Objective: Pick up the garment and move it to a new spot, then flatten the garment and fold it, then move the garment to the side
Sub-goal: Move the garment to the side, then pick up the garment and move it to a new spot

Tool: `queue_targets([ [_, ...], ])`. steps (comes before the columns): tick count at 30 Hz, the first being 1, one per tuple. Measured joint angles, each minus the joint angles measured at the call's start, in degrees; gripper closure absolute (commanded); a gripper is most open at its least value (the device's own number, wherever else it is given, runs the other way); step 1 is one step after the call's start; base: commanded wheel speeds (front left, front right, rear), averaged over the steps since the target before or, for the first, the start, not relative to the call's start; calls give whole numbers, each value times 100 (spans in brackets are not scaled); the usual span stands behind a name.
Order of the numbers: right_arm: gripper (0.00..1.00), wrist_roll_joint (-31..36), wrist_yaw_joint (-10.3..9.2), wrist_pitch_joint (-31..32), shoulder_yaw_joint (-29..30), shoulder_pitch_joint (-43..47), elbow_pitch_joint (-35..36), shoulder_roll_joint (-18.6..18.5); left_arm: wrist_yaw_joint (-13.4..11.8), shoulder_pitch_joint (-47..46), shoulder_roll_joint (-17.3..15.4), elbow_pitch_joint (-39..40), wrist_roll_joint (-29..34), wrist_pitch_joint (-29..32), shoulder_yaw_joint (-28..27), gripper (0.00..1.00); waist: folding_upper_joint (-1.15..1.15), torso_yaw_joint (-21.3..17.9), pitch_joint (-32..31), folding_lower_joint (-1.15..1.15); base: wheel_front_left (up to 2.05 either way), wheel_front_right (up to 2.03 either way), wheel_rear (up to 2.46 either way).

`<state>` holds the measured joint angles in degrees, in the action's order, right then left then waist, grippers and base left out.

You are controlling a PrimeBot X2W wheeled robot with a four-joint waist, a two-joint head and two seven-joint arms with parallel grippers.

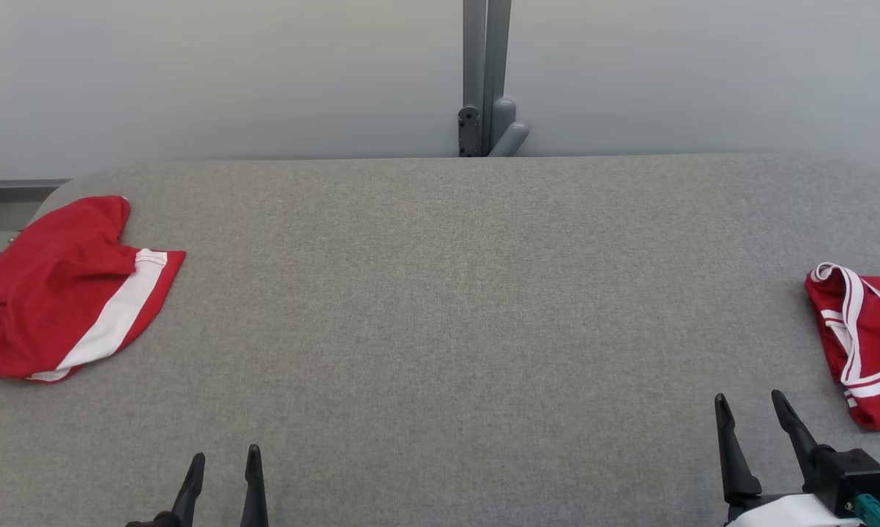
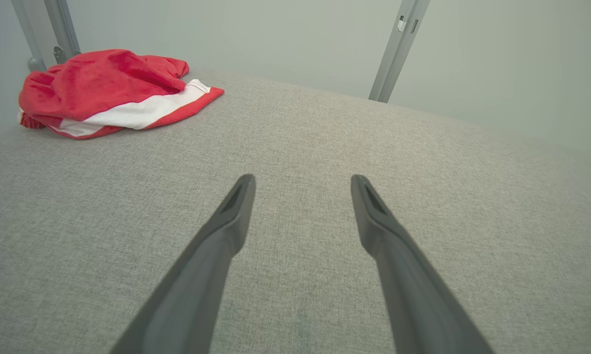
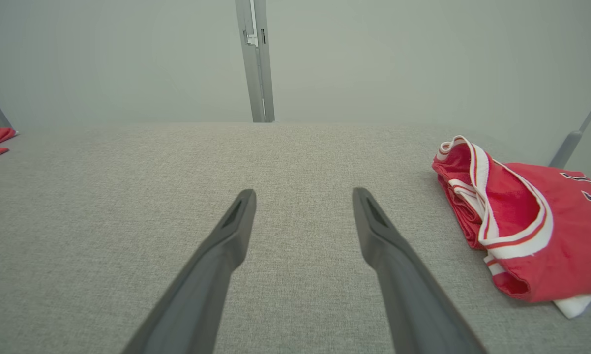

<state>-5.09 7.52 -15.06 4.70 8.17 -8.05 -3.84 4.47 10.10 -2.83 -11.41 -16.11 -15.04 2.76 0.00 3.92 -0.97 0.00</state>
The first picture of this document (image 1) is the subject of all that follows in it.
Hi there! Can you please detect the grey fabric sofa cushion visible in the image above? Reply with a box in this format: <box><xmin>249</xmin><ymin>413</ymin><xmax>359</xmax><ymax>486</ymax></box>
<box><xmin>0</xmin><ymin>152</ymin><xmax>880</xmax><ymax>527</ymax></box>

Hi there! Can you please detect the grey partition base rail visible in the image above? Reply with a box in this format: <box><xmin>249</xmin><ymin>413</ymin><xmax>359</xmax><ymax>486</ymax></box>
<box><xmin>0</xmin><ymin>179</ymin><xmax>71</xmax><ymax>269</ymax></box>

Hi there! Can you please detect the grey metal post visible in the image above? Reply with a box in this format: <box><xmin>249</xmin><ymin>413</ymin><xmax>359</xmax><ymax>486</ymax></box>
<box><xmin>458</xmin><ymin>0</ymin><xmax>531</xmax><ymax>159</ymax></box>

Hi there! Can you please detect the red shorts white stripe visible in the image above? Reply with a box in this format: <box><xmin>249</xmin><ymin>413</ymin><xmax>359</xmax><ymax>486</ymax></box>
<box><xmin>0</xmin><ymin>195</ymin><xmax>187</xmax><ymax>384</ymax></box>

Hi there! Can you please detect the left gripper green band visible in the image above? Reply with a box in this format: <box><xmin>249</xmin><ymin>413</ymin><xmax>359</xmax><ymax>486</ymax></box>
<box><xmin>125</xmin><ymin>444</ymin><xmax>271</xmax><ymax>527</ymax></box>

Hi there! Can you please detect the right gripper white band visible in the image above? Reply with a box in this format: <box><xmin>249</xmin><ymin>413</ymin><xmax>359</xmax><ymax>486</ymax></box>
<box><xmin>715</xmin><ymin>389</ymin><xmax>862</xmax><ymax>527</ymax></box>

